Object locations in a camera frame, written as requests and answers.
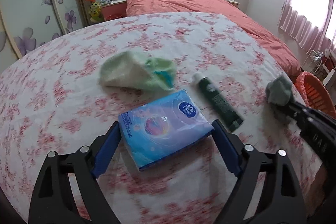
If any blue tissue pack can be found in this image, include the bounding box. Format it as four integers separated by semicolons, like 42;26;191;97
118;90;213;171

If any grey green sock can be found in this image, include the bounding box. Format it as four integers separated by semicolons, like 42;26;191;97
265;75;294;106

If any dark green tube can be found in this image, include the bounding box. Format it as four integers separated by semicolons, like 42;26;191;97
193;72;244;132

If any red laundry basket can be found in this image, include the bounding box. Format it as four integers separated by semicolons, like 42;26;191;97
295;72;335;118

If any floral tablecloth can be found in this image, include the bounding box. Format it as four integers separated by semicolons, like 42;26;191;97
0;11;324;224

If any light green towel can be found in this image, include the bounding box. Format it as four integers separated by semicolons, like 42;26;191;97
99;51;176;92

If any pink curtain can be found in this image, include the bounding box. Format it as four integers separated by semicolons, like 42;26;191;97
278;0;335;53

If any pink left nightstand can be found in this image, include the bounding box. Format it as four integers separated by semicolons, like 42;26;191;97
101;0;127;21

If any right nightstand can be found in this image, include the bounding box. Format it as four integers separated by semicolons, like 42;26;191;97
225;0;239;8

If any coral bed duvet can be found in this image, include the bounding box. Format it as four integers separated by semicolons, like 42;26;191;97
126;0;300;77

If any glass floral wardrobe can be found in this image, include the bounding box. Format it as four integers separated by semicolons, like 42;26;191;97
1;0;87;71

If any white wire shelf rack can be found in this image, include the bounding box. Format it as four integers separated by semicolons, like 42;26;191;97
301;50;335;89

